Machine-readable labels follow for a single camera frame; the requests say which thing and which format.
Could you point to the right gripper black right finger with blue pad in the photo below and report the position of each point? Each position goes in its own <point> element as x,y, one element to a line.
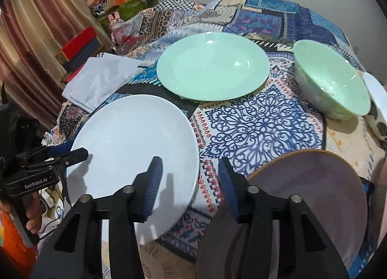
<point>279,230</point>

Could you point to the white plate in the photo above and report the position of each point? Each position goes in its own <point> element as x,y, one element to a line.
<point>121,139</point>

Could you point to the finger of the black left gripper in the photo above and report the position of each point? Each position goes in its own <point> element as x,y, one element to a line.
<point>65,157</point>

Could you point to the brown striped curtain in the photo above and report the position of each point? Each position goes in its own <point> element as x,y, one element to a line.
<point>32,33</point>

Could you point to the orange garment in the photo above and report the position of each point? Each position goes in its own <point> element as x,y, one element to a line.
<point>21,258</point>

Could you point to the person's left hand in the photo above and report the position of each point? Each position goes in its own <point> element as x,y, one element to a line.
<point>33,212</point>

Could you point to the dark blue box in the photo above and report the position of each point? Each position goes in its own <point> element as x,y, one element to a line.
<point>82,56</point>

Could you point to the white folded cloth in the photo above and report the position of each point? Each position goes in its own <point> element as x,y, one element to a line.
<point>99,78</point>

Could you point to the patchwork patterned tablecloth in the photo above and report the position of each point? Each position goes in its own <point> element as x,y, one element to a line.
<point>254,129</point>

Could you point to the mint green plate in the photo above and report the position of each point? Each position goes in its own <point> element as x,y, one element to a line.
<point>212,66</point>

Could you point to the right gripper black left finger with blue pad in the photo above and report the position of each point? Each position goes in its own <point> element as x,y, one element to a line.
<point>74,249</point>

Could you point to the white bowl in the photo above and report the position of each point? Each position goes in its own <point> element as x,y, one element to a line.
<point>376,118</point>

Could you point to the pink bunny toy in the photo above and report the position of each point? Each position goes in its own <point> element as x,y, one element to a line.
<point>116,27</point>

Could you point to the green cardboard box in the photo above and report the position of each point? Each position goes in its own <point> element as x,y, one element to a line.
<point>126,11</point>

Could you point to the mint green bowl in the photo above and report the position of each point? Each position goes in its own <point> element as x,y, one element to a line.
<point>329,82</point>

